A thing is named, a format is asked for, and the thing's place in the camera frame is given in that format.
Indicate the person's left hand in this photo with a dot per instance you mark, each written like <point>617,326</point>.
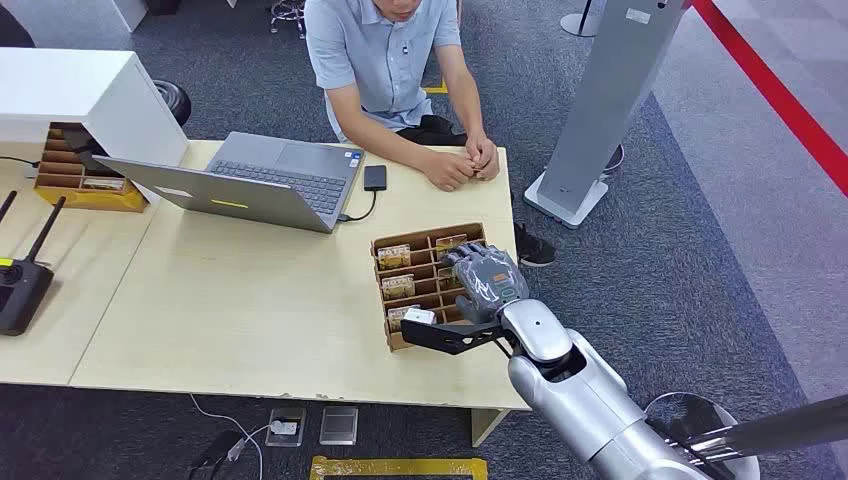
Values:
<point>485,156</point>

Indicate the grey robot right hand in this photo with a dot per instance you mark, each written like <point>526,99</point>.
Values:
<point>491,278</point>

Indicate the person's right hand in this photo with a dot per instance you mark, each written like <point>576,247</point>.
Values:
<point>450,171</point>

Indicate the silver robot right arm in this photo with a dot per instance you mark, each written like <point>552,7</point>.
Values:
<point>583,397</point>

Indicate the dark robot left arm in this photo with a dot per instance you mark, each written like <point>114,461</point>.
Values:
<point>775,427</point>

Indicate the person's left forearm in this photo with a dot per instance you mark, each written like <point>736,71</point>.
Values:
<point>464,93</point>

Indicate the person's right forearm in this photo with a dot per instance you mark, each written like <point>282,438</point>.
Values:
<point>378,136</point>

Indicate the hotel key card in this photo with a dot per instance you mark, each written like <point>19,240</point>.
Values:
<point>393,257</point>
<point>448,279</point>
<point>397,316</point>
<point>448,244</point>
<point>398,287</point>

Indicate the brown cardboard card tray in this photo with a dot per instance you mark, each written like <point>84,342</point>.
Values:
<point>424,265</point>

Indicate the person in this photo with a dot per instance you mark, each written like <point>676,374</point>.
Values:
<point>381,60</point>

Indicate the card in organizer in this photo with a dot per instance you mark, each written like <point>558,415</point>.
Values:
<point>102,184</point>

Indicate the black shoe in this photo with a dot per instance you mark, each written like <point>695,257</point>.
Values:
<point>615,159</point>
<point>534,248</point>

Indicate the black external drive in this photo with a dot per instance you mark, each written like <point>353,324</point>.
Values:
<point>375,177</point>

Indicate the grey kiosk stand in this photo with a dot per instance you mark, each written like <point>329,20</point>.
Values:
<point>609,93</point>

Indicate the wooden desk leg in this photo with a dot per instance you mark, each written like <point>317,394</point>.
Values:
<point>487,425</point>

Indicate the grey open laptop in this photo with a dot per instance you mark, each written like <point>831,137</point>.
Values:
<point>265,189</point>

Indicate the yellow floor tape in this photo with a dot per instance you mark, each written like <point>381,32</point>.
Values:
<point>397,468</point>

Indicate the metal floor socket plate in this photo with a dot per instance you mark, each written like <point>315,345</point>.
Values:
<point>338,425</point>
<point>286,438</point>

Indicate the chrome chair base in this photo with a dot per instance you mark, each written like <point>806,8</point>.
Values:
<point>288,12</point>

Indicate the white power plug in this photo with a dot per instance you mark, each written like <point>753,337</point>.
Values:
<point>283,427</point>

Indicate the black round wheel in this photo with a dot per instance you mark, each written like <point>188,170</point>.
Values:
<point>175,100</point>

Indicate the black power adapter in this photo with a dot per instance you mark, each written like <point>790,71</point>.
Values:
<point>215,456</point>

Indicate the white cabinet box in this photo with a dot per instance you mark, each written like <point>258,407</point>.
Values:
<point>86,99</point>

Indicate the cardboard organizer with yellow base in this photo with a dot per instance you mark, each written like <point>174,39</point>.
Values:
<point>66,179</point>

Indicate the black router with antennas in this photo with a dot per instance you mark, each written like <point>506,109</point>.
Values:
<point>23,288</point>

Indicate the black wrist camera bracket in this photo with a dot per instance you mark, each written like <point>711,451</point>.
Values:
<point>450,336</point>

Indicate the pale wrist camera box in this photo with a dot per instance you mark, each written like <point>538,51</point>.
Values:
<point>419,316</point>

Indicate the round barrier post base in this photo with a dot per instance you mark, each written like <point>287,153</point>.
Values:
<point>582,23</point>

